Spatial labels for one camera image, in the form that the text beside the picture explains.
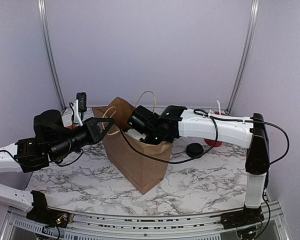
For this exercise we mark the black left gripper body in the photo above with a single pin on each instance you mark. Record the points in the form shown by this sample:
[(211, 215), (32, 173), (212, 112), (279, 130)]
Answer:
[(65, 146)]

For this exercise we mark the brown paper bag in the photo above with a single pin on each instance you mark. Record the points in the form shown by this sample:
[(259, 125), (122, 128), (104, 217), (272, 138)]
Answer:
[(125, 151)]

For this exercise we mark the white plastic utensil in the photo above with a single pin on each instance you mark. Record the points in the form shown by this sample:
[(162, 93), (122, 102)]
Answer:
[(219, 111)]

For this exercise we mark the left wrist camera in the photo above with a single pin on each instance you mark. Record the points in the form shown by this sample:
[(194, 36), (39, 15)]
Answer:
[(78, 108)]

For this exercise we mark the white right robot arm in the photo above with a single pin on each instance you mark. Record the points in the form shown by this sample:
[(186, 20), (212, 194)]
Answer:
[(246, 132)]

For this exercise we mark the spare black cup lid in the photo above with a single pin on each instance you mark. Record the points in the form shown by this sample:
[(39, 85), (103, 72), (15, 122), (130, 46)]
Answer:
[(194, 150)]

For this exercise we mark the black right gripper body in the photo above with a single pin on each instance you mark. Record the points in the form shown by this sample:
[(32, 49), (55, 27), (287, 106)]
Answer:
[(151, 139)]

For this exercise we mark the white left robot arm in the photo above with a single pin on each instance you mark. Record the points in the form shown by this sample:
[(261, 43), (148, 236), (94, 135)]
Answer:
[(26, 156)]

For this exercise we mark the aluminium frame post left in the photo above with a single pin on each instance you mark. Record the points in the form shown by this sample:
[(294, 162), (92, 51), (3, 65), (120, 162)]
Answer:
[(49, 52)]

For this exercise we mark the aluminium frame post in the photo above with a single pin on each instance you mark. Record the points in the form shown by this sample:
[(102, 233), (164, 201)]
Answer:
[(49, 52), (250, 34)]

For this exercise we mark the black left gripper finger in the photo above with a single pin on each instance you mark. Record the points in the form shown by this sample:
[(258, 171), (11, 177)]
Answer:
[(104, 131), (97, 120)]

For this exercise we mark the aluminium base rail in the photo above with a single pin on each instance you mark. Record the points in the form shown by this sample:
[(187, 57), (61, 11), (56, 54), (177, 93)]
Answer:
[(224, 225)]

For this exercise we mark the aluminium frame post right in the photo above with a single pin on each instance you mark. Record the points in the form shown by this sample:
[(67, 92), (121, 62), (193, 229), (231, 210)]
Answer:
[(250, 34)]

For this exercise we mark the orange white bowl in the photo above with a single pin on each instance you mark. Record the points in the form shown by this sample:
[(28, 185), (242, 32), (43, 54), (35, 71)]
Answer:
[(67, 121)]

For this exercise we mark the red utensil holder cup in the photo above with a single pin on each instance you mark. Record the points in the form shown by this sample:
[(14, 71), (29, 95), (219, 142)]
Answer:
[(213, 143)]

